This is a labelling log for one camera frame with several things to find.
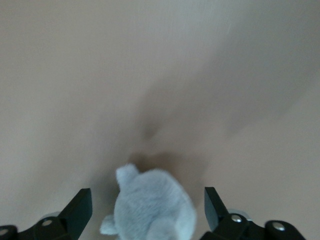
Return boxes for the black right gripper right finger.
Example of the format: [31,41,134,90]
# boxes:
[199,186,307,240]

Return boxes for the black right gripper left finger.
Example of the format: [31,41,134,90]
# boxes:
[0,188,94,240]

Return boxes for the grey plush animal toy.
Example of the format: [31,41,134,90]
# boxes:
[99,163,198,240]

